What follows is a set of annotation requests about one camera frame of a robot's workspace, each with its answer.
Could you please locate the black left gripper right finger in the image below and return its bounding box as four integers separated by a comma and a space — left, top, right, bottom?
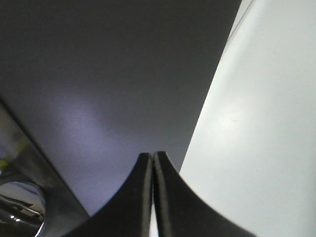
153, 151, 254, 237

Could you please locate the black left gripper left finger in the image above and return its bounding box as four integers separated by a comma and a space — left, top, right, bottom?
66, 153, 153, 237

